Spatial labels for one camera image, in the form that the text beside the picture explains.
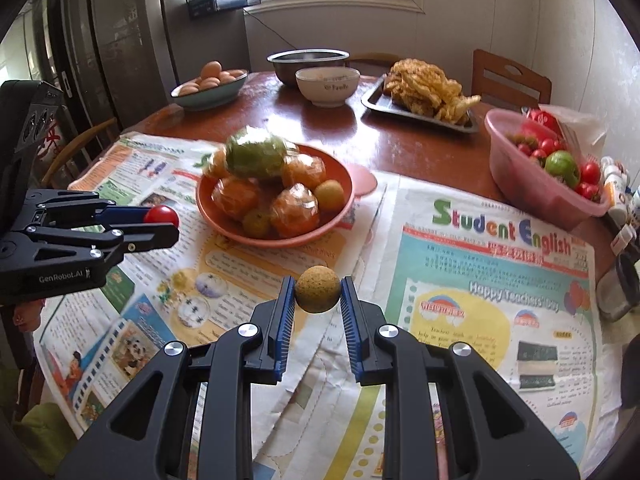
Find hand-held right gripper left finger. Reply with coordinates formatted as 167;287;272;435
56;275;297;480

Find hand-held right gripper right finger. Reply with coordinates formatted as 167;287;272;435
340;275;581;480

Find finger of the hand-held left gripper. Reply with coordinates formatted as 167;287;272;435
22;188;153;233
0;224;180;272

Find red tomato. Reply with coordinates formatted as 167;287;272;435
143;205;180;228

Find yellow longan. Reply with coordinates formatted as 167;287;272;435
295;266;342;313
314;180;347;210

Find orange animal-shaped plate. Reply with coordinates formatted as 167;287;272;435
196;142;378;247

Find orange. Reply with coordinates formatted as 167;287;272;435
212;177;261;221
270;184;321;239
282;152;327;190
202;147;231;181

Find green apple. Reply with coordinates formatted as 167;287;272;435
225;130;288;180

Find newspaper with cartoon figures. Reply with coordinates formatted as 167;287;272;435
37;132;401;480

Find curved wooden chair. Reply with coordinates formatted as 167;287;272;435
345;52;401;77
42;117;121;188

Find small greenish round fruit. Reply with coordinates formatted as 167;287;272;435
242;208;273;239

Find newspaper with balloon picture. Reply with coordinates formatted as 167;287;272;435
295;172;618;480

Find teal enamel bowl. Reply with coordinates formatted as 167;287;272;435
171;69;250;112

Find pile of brown eggs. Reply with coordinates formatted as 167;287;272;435
177;61;246;97

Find dark grey refrigerator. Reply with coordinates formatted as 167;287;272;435
30;0;176;131

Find stainless steel bowl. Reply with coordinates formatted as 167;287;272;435
266;49;351;88

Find black box on windowsill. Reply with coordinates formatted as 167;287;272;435
187;0;218;20

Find pink plastic container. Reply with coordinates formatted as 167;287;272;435
484;108;612;232

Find grey metal tray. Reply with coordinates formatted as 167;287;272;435
361;74;480;134

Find white ceramic bowl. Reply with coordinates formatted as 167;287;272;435
295;66;361;108

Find pile of fried food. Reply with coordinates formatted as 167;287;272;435
382;58;482;125

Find green round fruit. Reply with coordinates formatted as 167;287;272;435
544;150;581;187

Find red plastic bag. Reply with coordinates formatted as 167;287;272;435
522;107;568;143

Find pile of cherry tomatoes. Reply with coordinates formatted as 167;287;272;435
506;130;601;202

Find white medicine bottle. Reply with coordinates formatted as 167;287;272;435
602;180;633;228

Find small white bottle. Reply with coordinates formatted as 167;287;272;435
600;156;628;183

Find white plastic bag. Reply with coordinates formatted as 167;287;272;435
552;105;608;161

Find wooden chair with handle cutout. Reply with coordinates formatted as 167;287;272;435
471;49;553;111

